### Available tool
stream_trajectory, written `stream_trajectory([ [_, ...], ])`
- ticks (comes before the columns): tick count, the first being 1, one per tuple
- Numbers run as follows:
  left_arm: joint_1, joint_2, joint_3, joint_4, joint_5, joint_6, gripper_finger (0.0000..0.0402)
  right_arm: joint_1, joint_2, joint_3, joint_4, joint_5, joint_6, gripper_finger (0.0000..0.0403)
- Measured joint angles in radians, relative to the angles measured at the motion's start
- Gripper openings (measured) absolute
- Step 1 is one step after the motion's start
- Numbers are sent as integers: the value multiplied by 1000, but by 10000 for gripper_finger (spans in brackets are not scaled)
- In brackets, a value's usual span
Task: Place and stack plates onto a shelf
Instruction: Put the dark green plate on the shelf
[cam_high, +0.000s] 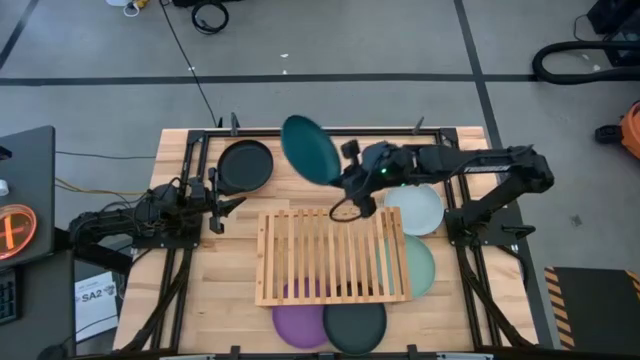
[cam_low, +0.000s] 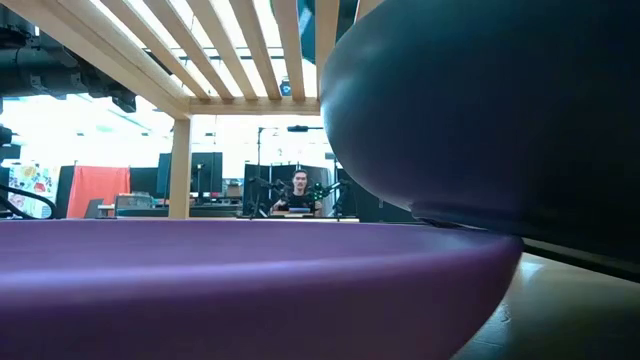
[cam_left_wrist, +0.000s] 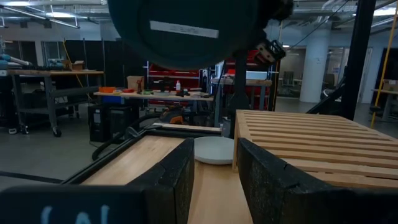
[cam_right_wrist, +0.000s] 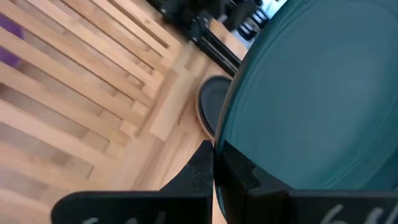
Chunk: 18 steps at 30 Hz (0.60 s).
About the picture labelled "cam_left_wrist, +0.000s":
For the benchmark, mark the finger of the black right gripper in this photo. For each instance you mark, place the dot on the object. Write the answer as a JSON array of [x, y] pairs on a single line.
[[270, 51]]

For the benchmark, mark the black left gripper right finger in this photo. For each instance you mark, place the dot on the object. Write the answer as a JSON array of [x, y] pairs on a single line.
[[280, 199]]

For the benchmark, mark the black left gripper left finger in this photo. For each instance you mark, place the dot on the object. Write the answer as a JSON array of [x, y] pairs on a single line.
[[168, 186]]

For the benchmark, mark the mint green plate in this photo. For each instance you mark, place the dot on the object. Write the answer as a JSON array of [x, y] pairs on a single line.
[[214, 150]]

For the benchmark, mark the black plate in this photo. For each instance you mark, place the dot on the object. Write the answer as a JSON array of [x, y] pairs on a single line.
[[186, 46]]

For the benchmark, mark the wooden slatted shelf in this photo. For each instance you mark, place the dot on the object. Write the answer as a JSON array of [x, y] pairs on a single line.
[[311, 143]]

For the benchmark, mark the wooden-top work table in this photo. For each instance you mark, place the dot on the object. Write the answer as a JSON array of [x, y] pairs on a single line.
[[161, 96], [258, 82]]

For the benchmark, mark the white round column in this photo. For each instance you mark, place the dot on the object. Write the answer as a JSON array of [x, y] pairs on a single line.
[[314, 71]]

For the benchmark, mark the orange shop vacuum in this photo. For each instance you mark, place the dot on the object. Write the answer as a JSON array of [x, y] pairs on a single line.
[[175, 119]]

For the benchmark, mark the black storage crate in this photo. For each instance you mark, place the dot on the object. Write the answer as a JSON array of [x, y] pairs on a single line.
[[99, 123]]

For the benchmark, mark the white plastic bottle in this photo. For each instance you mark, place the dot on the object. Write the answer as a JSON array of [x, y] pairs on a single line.
[[178, 86]]

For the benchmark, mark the red shelving rack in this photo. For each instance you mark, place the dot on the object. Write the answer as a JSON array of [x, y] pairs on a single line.
[[174, 76]]

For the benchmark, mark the blue plastic bin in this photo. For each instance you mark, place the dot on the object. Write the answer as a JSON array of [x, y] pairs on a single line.
[[112, 99]]

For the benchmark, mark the brown cardboard box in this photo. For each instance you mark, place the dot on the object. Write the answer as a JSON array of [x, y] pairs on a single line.
[[133, 82], [76, 66]]

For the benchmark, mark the orange plastic bin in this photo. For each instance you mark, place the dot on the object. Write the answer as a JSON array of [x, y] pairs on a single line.
[[107, 90]]

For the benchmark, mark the yellow pole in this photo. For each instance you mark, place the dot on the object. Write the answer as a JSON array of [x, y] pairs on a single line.
[[381, 82]]

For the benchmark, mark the wheeled metal cart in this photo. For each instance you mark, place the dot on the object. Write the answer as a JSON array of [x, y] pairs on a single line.
[[51, 93]]

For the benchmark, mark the black upright rig post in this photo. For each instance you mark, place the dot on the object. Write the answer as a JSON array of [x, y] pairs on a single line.
[[357, 62]]

